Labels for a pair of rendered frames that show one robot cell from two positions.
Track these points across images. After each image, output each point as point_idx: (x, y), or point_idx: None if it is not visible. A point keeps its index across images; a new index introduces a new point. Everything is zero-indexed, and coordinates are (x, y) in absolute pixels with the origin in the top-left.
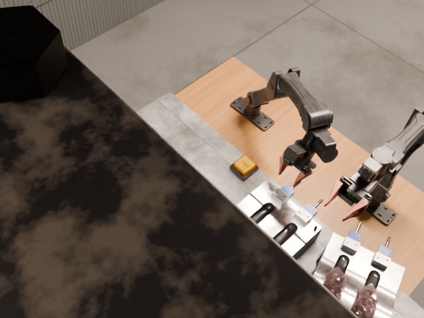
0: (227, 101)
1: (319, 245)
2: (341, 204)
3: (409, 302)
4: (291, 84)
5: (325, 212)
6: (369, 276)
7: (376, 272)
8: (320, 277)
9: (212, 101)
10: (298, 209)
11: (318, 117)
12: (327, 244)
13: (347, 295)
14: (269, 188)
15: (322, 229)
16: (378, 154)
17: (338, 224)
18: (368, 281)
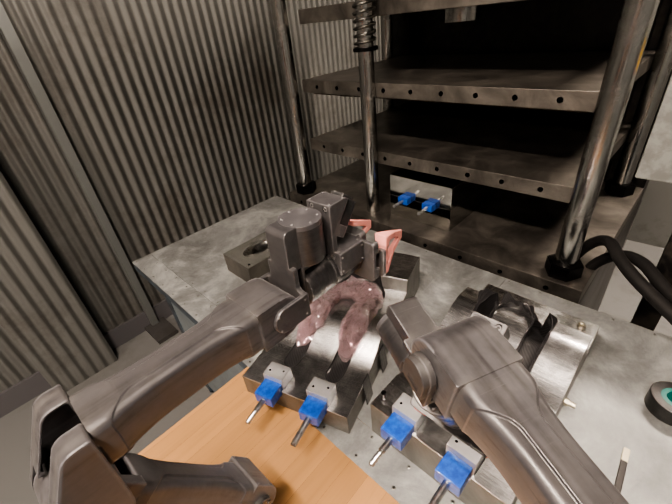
0: None
1: (367, 421)
2: None
3: (248, 359)
4: None
5: (354, 496)
6: (299, 360)
7: (288, 365)
8: (373, 330)
9: None
10: (418, 434)
11: (457, 323)
12: (354, 424)
13: (338, 315)
14: (495, 477)
15: (361, 453)
16: (307, 217)
17: (330, 468)
18: (302, 353)
